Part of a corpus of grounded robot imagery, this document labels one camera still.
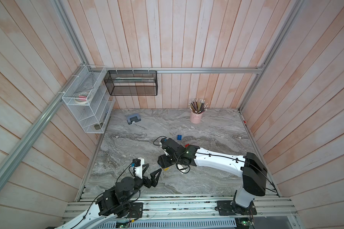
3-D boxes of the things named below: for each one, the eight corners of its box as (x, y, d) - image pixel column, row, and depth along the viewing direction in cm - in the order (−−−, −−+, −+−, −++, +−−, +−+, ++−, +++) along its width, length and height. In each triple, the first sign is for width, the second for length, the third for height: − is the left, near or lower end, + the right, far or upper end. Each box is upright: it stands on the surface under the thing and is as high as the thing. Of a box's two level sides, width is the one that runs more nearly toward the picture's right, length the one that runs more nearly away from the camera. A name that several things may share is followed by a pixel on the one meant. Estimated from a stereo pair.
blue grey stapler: (128, 125, 113) (127, 122, 110) (126, 119, 117) (125, 116, 114) (141, 121, 116) (140, 118, 113) (138, 115, 120) (138, 112, 117)
